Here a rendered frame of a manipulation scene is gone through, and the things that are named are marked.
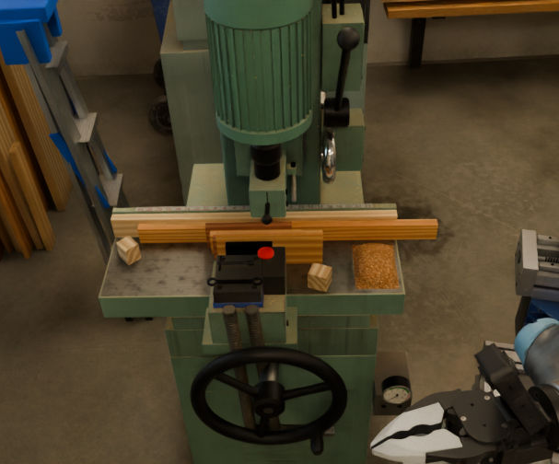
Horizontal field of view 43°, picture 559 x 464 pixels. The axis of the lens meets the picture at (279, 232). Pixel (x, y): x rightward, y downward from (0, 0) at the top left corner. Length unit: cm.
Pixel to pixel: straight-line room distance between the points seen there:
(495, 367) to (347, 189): 109
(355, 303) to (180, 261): 37
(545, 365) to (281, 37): 62
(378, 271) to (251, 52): 51
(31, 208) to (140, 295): 146
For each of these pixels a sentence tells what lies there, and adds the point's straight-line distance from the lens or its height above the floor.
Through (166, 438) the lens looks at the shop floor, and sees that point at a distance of 228.
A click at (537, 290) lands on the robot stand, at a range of 172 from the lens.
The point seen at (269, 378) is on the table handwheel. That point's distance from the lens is 133.
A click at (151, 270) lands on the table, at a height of 90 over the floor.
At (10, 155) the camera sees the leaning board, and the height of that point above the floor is 47.
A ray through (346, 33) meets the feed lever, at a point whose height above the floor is 142.
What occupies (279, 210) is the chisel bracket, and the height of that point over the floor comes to 102.
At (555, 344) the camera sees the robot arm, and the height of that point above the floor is 116.
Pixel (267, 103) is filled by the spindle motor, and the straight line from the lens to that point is 119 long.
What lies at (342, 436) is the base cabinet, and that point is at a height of 40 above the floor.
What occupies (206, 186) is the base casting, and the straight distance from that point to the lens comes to 180.
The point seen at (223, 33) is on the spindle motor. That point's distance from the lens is 115.
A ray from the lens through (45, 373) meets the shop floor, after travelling 253.
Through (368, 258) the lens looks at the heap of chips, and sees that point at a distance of 141.
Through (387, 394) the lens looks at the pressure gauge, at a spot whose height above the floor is 66.
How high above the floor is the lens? 190
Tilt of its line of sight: 42 degrees down
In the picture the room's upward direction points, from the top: 2 degrees counter-clockwise
